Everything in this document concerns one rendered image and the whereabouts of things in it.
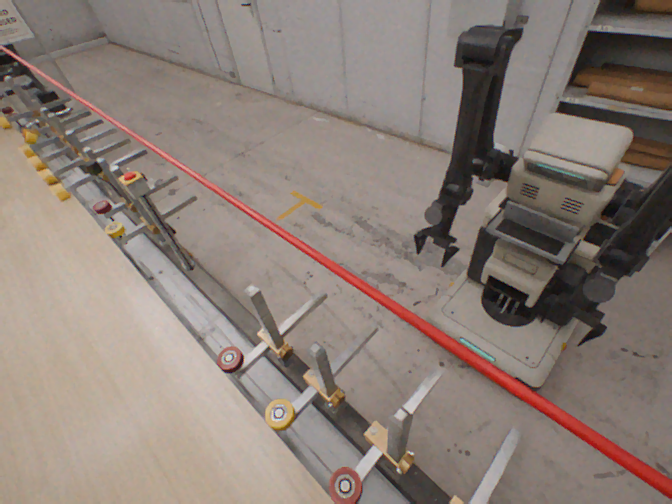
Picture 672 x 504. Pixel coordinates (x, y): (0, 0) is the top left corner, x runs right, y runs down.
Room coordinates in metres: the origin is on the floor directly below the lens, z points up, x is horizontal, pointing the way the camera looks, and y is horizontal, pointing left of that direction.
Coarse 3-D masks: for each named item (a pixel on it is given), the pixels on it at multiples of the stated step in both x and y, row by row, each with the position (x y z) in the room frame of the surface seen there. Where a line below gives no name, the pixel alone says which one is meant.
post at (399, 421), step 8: (400, 408) 0.21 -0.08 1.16; (392, 416) 0.19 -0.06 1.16; (400, 416) 0.19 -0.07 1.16; (408, 416) 0.19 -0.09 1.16; (392, 424) 0.19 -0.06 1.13; (400, 424) 0.18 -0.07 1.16; (408, 424) 0.18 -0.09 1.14; (392, 432) 0.19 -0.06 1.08; (400, 432) 0.17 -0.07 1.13; (408, 432) 0.19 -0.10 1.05; (392, 440) 0.18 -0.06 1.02; (400, 440) 0.17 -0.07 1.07; (392, 448) 0.18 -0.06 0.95; (400, 448) 0.17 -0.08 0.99; (392, 456) 0.18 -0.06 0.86; (400, 456) 0.18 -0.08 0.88
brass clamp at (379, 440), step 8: (376, 424) 0.27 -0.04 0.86; (368, 432) 0.25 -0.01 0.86; (384, 432) 0.24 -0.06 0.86; (368, 440) 0.23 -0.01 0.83; (376, 440) 0.23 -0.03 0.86; (384, 440) 0.22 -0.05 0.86; (384, 448) 0.20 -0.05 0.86; (384, 456) 0.19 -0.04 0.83; (408, 456) 0.18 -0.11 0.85; (392, 464) 0.17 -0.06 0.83; (400, 464) 0.16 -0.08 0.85; (408, 464) 0.16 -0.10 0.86; (400, 472) 0.15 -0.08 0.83
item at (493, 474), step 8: (512, 432) 0.20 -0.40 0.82; (504, 440) 0.19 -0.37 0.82; (512, 440) 0.18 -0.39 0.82; (504, 448) 0.17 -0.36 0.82; (512, 448) 0.16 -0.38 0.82; (496, 456) 0.15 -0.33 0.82; (504, 456) 0.15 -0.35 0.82; (496, 464) 0.13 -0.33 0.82; (504, 464) 0.13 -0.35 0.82; (488, 472) 0.12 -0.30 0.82; (496, 472) 0.12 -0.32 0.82; (480, 480) 0.11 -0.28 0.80; (488, 480) 0.10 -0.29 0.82; (496, 480) 0.10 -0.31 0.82; (480, 488) 0.09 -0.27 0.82; (488, 488) 0.09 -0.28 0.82; (472, 496) 0.08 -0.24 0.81; (480, 496) 0.07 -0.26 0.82; (488, 496) 0.07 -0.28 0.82
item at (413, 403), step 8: (432, 376) 0.38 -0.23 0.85; (440, 376) 0.38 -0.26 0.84; (424, 384) 0.36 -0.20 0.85; (432, 384) 0.35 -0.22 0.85; (416, 392) 0.34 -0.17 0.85; (424, 392) 0.33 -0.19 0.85; (408, 400) 0.32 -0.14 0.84; (416, 400) 0.32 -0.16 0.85; (408, 408) 0.30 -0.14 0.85; (416, 408) 0.29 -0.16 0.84; (376, 448) 0.21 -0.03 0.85; (368, 456) 0.19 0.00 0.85; (376, 456) 0.19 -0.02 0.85; (360, 464) 0.18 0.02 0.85; (368, 464) 0.17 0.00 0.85; (360, 472) 0.16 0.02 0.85; (368, 472) 0.16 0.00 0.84
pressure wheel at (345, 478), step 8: (336, 472) 0.16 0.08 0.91; (344, 472) 0.16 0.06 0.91; (352, 472) 0.15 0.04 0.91; (336, 480) 0.14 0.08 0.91; (344, 480) 0.14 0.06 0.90; (352, 480) 0.14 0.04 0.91; (360, 480) 0.13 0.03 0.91; (328, 488) 0.13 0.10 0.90; (336, 488) 0.13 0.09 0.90; (344, 488) 0.12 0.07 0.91; (352, 488) 0.12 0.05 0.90; (360, 488) 0.12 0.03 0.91; (336, 496) 0.11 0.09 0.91; (344, 496) 0.11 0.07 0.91; (352, 496) 0.11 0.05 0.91; (360, 496) 0.10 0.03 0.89
